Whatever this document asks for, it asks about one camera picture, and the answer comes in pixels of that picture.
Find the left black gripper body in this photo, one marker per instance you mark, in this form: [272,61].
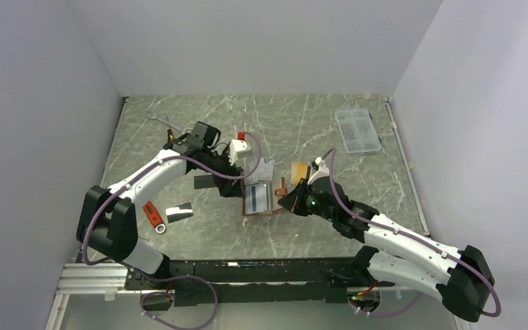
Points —
[221,164]

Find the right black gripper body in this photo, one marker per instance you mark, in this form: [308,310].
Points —
[313,207]

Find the brown leather card holder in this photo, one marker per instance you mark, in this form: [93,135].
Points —
[278,189]

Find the orange credit card stack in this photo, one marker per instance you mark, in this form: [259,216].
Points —
[299,171]

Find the silver striped credit card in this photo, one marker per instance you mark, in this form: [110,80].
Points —
[264,170]

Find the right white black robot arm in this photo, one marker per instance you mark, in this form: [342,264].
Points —
[460,278]

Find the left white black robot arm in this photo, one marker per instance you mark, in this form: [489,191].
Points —
[108,227]

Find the black silver credit card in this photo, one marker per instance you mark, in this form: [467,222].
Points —
[178,213]

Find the yellow black screwdriver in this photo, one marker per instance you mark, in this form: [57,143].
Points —
[170,135]

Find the clear plastic organizer box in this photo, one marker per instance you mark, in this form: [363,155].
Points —
[358,131]

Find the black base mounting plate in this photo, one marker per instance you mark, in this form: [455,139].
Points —
[257,280]

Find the silver open-end wrench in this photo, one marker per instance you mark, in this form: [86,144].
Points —
[164,120]

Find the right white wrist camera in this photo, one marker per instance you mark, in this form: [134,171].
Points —
[320,170]

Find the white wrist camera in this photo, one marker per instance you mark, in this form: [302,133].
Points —
[238,148]
[320,170]

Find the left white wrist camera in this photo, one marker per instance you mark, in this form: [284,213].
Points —
[238,148]

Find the red handled adjustable wrench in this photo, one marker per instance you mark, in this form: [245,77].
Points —
[154,217]

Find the aluminium rail frame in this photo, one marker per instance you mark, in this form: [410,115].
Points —
[108,279]

